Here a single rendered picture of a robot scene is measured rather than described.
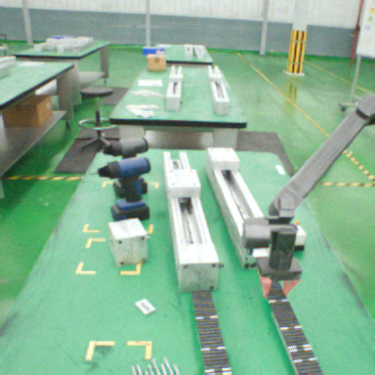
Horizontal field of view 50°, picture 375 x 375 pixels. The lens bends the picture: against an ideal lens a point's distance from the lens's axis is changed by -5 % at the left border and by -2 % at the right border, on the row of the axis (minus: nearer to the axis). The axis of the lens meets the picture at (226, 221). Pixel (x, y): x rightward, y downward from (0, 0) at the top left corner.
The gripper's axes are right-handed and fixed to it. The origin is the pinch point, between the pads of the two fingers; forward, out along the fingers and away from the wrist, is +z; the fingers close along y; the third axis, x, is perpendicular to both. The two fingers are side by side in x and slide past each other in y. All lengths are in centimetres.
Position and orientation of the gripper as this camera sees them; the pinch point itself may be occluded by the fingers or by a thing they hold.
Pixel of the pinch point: (274, 293)
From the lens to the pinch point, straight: 107.4
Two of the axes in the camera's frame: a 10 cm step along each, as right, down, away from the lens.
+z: -0.7, 8.8, 4.7
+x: 1.8, 4.8, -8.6
